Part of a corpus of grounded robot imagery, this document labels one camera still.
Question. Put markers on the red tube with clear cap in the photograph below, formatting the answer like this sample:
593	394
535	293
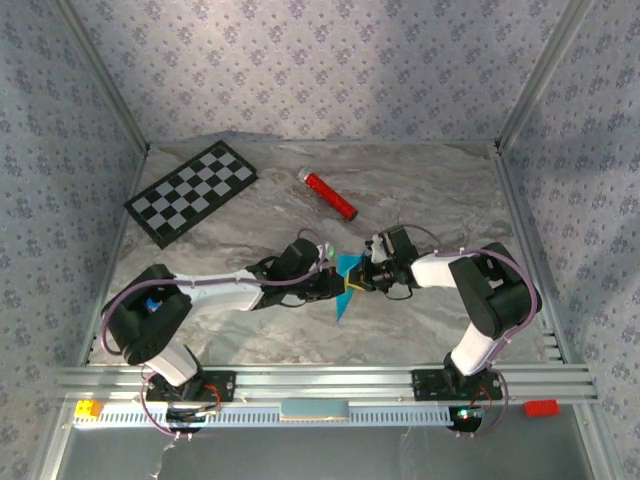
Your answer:
327	194

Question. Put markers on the grey rectangular block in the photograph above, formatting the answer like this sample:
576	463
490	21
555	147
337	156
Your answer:
314	410

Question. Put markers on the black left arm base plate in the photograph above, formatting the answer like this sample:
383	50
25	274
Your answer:
225	387

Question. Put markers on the black circuit board with light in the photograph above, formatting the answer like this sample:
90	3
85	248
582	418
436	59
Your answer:
465	417

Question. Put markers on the red toy brick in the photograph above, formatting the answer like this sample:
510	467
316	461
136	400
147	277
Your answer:
541	408

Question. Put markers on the yellow toy brick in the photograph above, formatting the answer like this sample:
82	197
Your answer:
87	409

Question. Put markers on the grey metal shelf sheet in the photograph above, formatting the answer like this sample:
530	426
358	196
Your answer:
325	455

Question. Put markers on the aluminium mounting rail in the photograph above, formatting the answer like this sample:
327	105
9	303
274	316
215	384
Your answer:
325	382

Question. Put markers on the aluminium table side rail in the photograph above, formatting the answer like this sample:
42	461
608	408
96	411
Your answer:
116	250
527	250

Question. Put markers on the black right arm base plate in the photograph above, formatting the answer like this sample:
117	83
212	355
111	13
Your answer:
425	385

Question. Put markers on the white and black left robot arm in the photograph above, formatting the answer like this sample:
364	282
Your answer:
145	320

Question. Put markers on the aluminium frame post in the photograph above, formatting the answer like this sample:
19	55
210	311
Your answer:
104	75
540	75

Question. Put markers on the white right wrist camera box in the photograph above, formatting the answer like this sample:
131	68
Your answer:
377	248

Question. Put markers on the black and white checkerboard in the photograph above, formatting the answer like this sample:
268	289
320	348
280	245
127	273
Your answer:
192	192

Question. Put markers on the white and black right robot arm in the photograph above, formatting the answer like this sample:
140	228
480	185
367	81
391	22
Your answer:
495	295

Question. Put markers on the blue square paper sheet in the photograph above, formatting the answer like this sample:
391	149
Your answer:
345	302

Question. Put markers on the aluminium table rear rail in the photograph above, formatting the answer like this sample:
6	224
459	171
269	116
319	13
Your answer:
350	143

